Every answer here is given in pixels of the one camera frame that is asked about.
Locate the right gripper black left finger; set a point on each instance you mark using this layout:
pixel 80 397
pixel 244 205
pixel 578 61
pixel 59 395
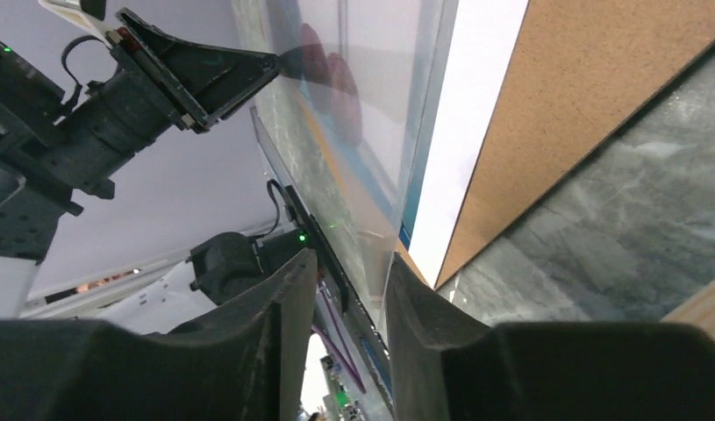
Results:
pixel 243 360

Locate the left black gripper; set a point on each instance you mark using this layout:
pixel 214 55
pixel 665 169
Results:
pixel 204 84

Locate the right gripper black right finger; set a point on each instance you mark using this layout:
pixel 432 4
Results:
pixel 446 365

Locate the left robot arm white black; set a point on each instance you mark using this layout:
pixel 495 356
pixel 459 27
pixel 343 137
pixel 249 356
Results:
pixel 53 143

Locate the brown cardboard backing board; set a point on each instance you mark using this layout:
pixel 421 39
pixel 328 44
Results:
pixel 579 69

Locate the blue wooden picture frame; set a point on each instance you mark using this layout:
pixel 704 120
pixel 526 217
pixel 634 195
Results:
pixel 698 310

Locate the printed photo with white border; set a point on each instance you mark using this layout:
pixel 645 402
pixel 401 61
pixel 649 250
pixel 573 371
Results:
pixel 471 54

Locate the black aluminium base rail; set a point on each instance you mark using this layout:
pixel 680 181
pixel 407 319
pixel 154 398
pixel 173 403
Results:
pixel 161 294

